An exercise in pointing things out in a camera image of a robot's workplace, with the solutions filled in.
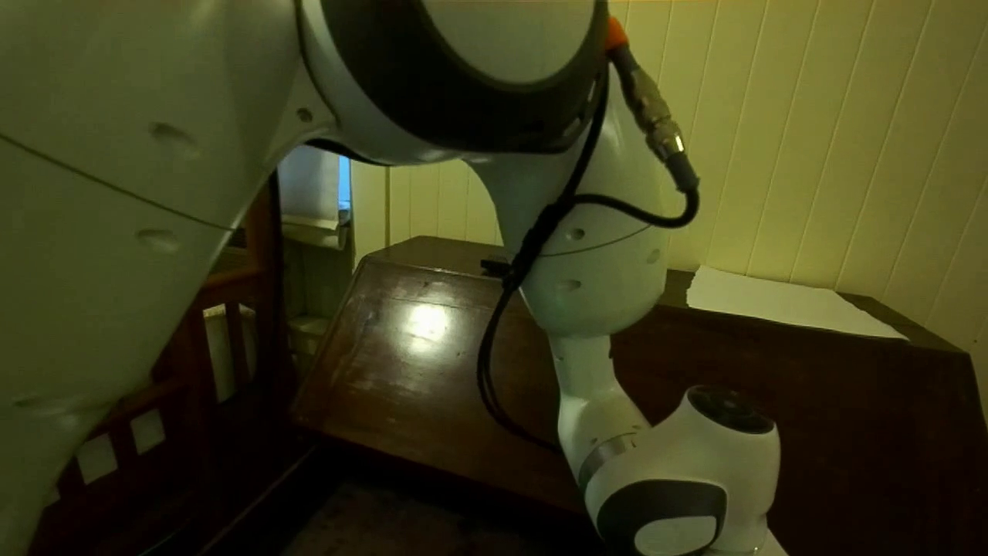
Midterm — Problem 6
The dark wooden slant desk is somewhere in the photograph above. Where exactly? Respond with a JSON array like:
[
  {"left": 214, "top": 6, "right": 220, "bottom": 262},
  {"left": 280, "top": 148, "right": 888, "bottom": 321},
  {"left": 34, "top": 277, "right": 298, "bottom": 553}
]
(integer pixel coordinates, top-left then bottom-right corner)
[{"left": 288, "top": 230, "right": 981, "bottom": 556}]

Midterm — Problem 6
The white paper sheet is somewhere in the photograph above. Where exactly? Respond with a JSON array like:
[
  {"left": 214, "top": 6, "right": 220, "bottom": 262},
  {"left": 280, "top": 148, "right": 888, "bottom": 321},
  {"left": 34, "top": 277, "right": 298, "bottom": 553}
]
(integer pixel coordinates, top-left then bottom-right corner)
[{"left": 682, "top": 262, "right": 910, "bottom": 342}]

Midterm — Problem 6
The dark wooden chair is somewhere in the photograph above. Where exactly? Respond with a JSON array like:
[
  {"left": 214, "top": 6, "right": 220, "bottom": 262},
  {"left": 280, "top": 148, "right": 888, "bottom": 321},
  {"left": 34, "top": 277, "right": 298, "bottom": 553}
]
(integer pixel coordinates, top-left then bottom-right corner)
[{"left": 27, "top": 169, "right": 318, "bottom": 556}]

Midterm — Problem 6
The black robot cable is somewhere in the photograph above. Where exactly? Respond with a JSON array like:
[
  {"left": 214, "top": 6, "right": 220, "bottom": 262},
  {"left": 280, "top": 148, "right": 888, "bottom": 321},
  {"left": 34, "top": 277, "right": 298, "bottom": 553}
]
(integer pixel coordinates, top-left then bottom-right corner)
[{"left": 477, "top": 14, "right": 704, "bottom": 450}]

